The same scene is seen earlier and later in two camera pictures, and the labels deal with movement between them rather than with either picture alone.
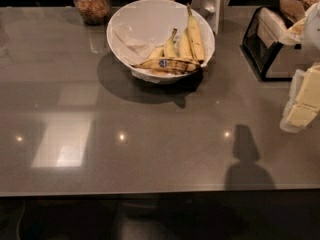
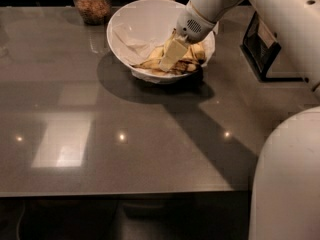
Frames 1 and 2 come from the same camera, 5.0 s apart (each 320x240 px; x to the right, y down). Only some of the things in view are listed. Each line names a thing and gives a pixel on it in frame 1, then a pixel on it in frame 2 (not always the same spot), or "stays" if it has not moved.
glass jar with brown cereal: (93, 3) stays
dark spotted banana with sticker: (169, 66) stays
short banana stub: (157, 53) stays
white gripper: (312, 29) to (190, 24)
